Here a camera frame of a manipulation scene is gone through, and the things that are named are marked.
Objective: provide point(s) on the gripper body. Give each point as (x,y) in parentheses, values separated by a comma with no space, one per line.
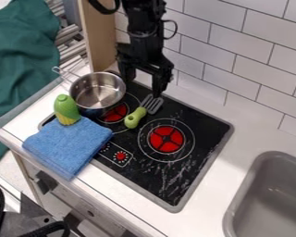
(144,54)

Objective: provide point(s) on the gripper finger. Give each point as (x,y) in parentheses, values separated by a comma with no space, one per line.
(126,72)
(159,83)

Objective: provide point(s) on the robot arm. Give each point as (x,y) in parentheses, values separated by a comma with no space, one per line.
(143,18)

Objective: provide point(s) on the green spatula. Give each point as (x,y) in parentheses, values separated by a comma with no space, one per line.
(143,111)

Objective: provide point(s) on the silver pot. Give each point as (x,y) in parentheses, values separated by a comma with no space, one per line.
(96,92)

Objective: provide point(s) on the toy stove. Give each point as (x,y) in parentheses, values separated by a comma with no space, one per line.
(163,148)

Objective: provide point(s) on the toy corn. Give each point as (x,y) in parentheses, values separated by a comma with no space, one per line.
(66,109)

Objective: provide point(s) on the blue cloth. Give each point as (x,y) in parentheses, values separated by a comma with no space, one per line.
(67,145)

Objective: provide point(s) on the green cloth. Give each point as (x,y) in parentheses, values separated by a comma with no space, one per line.
(18,64)

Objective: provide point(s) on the toy sink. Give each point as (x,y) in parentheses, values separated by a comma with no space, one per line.
(268,197)

